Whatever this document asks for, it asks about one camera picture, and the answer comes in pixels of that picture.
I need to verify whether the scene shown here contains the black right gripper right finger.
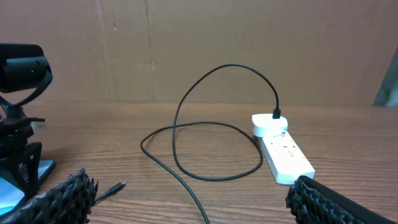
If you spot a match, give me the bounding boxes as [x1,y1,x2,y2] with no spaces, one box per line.
[285,175,394,224]

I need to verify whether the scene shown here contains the Samsung Galaxy smartphone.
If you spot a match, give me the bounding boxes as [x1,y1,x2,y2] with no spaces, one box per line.
[1,160,55,217]

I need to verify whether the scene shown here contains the white power strip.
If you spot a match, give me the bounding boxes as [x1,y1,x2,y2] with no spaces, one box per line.
[258,131,315,185]

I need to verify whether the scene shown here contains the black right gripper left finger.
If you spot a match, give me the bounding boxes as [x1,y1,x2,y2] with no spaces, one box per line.
[1,168,98,224]

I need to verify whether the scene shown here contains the white USB charger plug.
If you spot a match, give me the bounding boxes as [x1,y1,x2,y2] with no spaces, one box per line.
[251,113,289,138]

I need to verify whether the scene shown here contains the black USB charging cable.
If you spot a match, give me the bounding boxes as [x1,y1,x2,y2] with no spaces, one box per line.
[95,63,282,224]

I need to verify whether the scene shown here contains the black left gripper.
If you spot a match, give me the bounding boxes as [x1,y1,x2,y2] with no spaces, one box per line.
[1,104,45,200]

